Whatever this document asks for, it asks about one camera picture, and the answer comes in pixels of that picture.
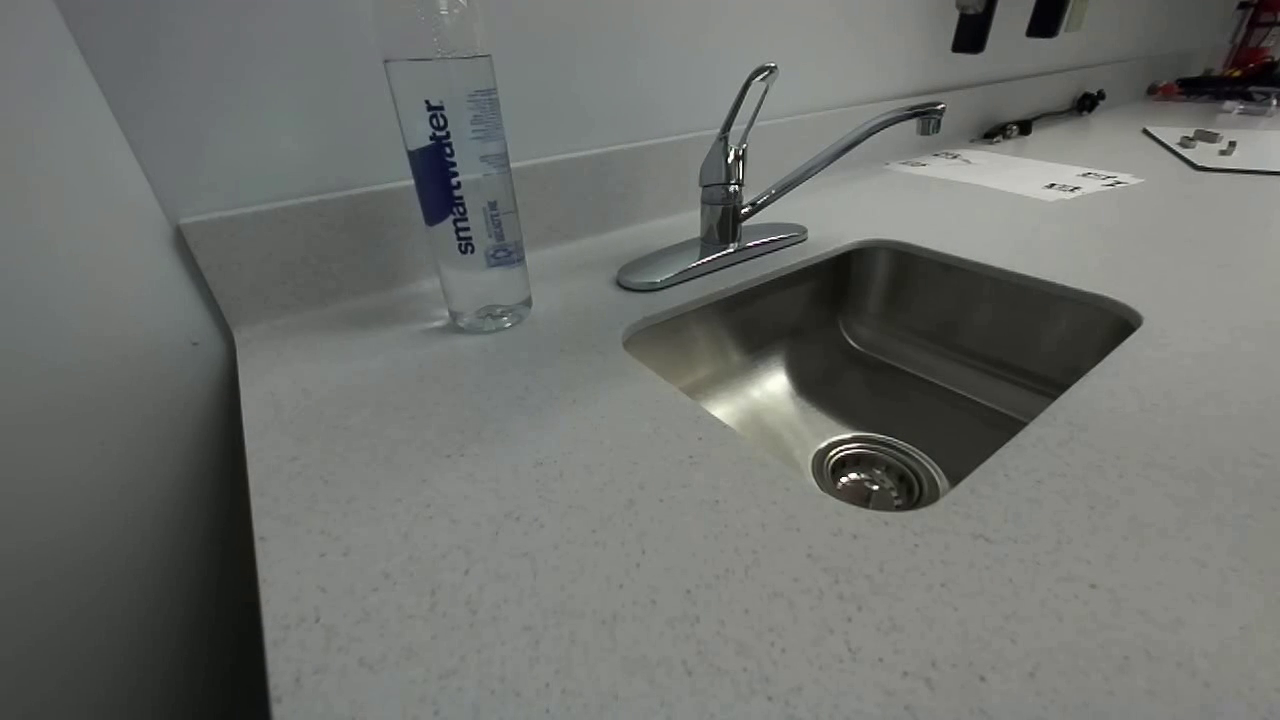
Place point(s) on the white printed paper sheet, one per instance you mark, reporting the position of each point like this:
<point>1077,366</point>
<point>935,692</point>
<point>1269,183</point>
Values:
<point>1014,174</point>

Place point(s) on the small grey metal parts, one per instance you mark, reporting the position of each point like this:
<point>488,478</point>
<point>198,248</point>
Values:
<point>1201,137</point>

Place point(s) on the red and black equipment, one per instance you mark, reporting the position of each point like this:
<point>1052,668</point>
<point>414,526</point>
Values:
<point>1257,53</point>

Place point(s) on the white board with dark edge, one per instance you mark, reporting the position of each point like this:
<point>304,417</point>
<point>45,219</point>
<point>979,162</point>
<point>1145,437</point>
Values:
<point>1253,155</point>

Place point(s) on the stainless steel sink basin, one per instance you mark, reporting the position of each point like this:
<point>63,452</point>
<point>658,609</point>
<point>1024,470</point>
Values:
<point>935,335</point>

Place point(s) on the metal sink drain strainer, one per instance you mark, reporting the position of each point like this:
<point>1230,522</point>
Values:
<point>874,478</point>

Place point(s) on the clear smartwater bottle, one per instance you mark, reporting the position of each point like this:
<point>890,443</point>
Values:
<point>464,200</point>

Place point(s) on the chrome faucet base plate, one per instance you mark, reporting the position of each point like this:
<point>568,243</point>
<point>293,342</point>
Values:
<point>704,261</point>

